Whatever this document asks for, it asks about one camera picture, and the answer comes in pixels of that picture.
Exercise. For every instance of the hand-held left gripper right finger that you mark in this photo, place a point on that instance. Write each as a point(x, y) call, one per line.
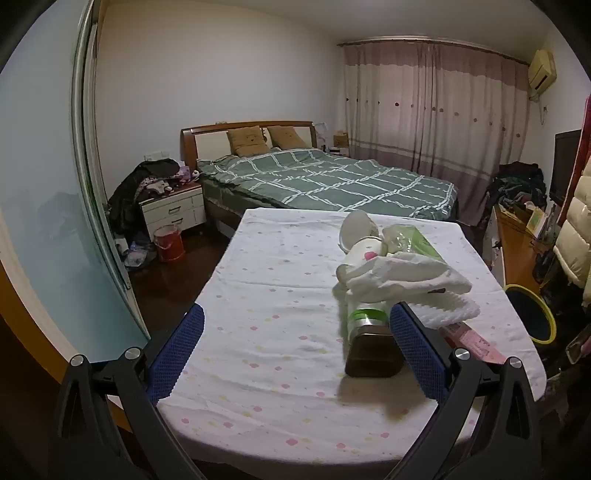
point(415, 350)

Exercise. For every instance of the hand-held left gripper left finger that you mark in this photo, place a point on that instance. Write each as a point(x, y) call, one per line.
point(178, 350)

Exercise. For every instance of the yellow-rimmed dark bin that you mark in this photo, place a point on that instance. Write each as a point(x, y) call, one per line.
point(531, 314)

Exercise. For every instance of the pink flat box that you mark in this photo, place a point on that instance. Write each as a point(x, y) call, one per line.
point(475, 344)

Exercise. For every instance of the white tissue paper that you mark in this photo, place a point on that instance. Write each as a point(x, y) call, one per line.
point(406, 274)

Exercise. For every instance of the red bucket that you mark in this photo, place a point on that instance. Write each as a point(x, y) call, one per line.
point(170, 244)

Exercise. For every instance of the green packet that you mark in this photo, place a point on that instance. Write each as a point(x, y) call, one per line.
point(425, 244)

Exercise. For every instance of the floor clutter pile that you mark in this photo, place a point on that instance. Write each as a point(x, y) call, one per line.
point(136, 251)

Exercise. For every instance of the white cup with pink print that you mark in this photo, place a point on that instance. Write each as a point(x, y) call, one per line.
point(362, 256)

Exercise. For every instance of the floral white tablecloth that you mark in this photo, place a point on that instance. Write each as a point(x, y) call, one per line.
point(277, 300)

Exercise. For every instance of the clear plastic bag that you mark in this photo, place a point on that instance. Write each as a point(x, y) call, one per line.
point(397, 237)

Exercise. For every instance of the white plastic cup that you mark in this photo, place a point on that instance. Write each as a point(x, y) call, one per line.
point(358, 228)

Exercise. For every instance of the white nightstand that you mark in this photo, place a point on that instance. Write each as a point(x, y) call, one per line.
point(175, 210)

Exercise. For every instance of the wooden sideboard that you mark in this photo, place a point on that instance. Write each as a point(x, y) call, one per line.
point(517, 249)

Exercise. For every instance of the dark clothes heap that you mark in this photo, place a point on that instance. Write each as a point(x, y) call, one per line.
point(129, 194)

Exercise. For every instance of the green checked duvet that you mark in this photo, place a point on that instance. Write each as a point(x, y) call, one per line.
point(323, 180)

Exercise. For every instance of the pile of mixed clothes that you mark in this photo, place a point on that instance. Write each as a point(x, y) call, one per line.
point(517, 184)

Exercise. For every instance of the cream puffer jacket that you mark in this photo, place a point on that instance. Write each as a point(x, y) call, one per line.
point(575, 230)

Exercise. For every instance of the wooden bed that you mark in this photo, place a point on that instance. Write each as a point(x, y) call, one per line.
point(207, 138)

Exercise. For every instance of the sliding wardrobe door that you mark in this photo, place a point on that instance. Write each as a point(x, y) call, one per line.
point(41, 184)

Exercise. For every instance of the brown pillow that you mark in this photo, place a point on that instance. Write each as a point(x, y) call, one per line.
point(288, 136)
point(247, 141)

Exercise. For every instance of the pink and white curtain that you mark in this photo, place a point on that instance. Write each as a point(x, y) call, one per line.
point(429, 129)

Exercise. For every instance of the black television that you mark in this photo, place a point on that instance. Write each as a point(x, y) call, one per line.
point(565, 166)

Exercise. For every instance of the red garment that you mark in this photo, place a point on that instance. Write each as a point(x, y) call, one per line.
point(584, 143)

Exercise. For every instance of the yellowed air conditioner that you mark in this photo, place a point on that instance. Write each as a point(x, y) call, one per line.
point(542, 69)

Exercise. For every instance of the wall socket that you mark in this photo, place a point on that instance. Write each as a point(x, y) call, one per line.
point(155, 155)

